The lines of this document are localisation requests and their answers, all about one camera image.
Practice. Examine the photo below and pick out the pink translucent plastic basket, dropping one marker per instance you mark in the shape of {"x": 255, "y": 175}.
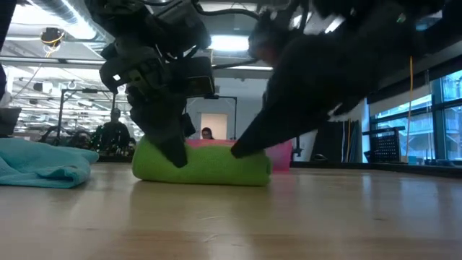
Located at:
{"x": 281, "y": 155}

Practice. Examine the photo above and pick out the person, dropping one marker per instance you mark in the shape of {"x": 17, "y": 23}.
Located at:
{"x": 207, "y": 133}
{"x": 113, "y": 133}

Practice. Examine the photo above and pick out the ceiling light strip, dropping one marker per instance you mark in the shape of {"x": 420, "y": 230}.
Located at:
{"x": 252, "y": 68}

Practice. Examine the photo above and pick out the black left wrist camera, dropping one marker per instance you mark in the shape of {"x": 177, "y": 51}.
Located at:
{"x": 180, "y": 25}

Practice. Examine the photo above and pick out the black domed object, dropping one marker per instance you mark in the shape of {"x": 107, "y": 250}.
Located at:
{"x": 319, "y": 157}

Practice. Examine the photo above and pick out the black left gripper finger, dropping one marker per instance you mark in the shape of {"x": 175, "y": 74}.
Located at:
{"x": 159, "y": 122}
{"x": 187, "y": 124}

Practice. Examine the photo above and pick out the teal microfiber towel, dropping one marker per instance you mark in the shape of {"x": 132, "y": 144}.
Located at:
{"x": 43, "y": 166}

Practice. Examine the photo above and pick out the black leaning panels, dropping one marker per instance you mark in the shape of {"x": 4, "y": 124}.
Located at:
{"x": 335, "y": 144}

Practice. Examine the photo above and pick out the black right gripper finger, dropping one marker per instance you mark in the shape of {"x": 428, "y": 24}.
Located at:
{"x": 281, "y": 122}

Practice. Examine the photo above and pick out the cream wall panel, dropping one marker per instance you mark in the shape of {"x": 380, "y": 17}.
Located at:
{"x": 214, "y": 124}

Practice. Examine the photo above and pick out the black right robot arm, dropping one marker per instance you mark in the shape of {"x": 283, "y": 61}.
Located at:
{"x": 415, "y": 14}

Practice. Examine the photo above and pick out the green microfiber towel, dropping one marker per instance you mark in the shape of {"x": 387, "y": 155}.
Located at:
{"x": 209, "y": 169}

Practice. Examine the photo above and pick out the black aluminium table frame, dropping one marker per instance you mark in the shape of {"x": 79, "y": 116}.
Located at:
{"x": 415, "y": 168}

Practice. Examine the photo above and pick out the black perforated panel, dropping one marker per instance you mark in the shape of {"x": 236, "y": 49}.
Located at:
{"x": 386, "y": 148}

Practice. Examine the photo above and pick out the black background gantry frame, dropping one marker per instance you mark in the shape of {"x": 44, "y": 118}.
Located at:
{"x": 86, "y": 90}
{"x": 235, "y": 115}

